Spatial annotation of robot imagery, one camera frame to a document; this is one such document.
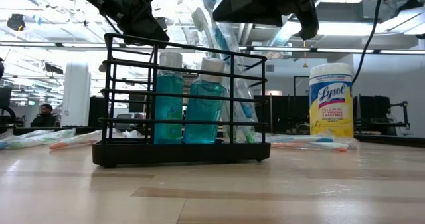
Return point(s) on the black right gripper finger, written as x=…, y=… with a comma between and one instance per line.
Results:
x=308, y=21
x=252, y=8

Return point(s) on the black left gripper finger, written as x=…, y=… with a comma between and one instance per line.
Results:
x=149, y=34

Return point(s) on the blue mouthwash bottle white cap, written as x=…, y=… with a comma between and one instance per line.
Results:
x=202, y=111
x=169, y=84

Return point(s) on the yellow hanging pendant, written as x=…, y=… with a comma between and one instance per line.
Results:
x=304, y=51

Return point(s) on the yellow Lysol wipes canister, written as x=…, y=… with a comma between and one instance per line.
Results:
x=332, y=101

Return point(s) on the white round column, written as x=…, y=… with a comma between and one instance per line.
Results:
x=76, y=94

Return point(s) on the black office partition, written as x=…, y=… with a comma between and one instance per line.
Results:
x=285, y=116

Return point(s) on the black office monitors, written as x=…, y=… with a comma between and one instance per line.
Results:
x=372, y=111

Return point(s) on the black ceiling lamp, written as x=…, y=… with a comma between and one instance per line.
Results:
x=16, y=22

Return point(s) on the seated person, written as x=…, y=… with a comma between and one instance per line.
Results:
x=43, y=117

